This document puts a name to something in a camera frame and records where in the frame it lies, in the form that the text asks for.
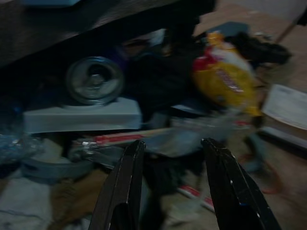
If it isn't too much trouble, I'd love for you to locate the orange cable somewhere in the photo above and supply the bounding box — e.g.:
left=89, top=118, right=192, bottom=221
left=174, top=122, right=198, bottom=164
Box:
left=238, top=153, right=283, bottom=194

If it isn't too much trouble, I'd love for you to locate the red white wrapper strip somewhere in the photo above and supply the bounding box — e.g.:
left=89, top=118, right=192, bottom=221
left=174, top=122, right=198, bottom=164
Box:
left=92, top=128, right=178, bottom=145

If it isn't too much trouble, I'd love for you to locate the white cloth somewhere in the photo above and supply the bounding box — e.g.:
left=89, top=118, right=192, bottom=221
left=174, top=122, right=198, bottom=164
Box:
left=0, top=177, right=55, bottom=230

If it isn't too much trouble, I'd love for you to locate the white paper sheet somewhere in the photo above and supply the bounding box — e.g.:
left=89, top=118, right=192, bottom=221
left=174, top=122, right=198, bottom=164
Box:
left=261, top=84, right=307, bottom=130

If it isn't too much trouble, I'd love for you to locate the black crumpled plastic bag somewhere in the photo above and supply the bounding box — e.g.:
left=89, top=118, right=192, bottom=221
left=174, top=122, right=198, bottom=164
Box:
left=127, top=54, right=204, bottom=118

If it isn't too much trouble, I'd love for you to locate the silver drink can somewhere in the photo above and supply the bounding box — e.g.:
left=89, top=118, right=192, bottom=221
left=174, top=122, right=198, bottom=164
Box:
left=65, top=56, right=125, bottom=106

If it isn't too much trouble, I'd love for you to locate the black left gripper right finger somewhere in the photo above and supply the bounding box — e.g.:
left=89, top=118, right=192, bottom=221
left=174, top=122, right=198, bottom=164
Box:
left=201, top=138, right=282, bottom=230

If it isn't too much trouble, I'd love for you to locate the black cloth bundle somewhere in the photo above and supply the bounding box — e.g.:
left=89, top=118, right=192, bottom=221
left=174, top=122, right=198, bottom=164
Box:
left=236, top=32, right=292, bottom=67

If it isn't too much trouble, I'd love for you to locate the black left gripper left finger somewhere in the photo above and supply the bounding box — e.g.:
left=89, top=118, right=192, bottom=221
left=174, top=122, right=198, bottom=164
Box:
left=89, top=139, right=146, bottom=230

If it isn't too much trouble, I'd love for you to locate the brown cardboard piece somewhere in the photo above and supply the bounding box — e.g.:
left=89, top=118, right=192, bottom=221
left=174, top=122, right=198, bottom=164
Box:
left=49, top=169, right=113, bottom=225

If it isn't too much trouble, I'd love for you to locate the red white torn wrapper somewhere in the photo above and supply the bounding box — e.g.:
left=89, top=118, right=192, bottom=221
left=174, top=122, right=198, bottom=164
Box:
left=177, top=184, right=215, bottom=212

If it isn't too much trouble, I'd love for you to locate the yellow red snack bag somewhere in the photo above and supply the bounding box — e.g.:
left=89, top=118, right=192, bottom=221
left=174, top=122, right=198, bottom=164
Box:
left=191, top=31, right=263, bottom=117

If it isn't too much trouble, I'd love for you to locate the grey flat box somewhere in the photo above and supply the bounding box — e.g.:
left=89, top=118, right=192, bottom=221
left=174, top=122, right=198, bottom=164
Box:
left=23, top=97, right=142, bottom=134

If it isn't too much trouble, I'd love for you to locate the crumpled clear plastic bottle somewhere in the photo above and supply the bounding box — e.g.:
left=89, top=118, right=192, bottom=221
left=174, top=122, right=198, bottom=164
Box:
left=0, top=134, right=45, bottom=167

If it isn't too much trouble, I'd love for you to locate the grey round lid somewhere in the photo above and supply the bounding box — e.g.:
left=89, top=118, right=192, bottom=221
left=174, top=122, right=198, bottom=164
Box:
left=20, top=157, right=94, bottom=184

